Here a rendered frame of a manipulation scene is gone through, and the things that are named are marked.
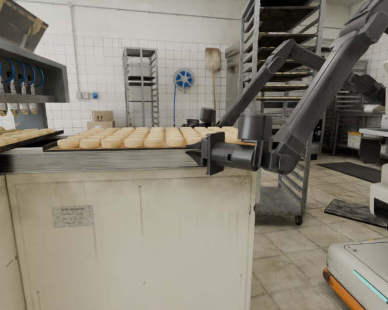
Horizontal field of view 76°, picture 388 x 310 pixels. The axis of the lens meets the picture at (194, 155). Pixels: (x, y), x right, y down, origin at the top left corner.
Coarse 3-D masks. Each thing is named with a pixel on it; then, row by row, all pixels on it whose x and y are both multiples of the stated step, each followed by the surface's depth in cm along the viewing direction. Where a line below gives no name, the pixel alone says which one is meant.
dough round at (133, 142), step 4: (124, 140) 67; (128, 140) 66; (132, 140) 66; (136, 140) 66; (140, 140) 67; (124, 144) 67; (128, 144) 66; (132, 144) 66; (136, 144) 66; (140, 144) 67
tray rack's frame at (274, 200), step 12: (252, 0) 191; (240, 36) 235; (240, 48) 236; (240, 60) 238; (240, 72) 240; (288, 72) 239; (240, 84) 243; (288, 84) 242; (264, 192) 249; (276, 192) 249; (264, 204) 219; (276, 204) 219; (288, 204) 219
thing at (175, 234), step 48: (48, 192) 67; (96, 192) 69; (144, 192) 71; (192, 192) 72; (240, 192) 74; (48, 240) 70; (96, 240) 72; (144, 240) 74; (192, 240) 75; (240, 240) 77; (48, 288) 73; (96, 288) 75; (144, 288) 77; (192, 288) 79; (240, 288) 81
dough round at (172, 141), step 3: (168, 138) 69; (171, 138) 69; (174, 138) 69; (177, 138) 69; (180, 138) 69; (183, 138) 69; (168, 141) 68; (171, 141) 67; (174, 141) 67; (177, 141) 67; (180, 141) 68; (183, 141) 69; (168, 144) 68; (171, 144) 67; (174, 144) 67; (177, 144) 67; (180, 144) 68; (183, 144) 69
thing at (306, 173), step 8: (320, 0) 173; (320, 8) 173; (320, 16) 174; (320, 24) 175; (320, 32) 176; (320, 40) 177; (320, 48) 178; (312, 80) 185; (312, 136) 191; (304, 176) 198; (304, 184) 198; (304, 192) 200; (304, 200) 201; (304, 208) 202
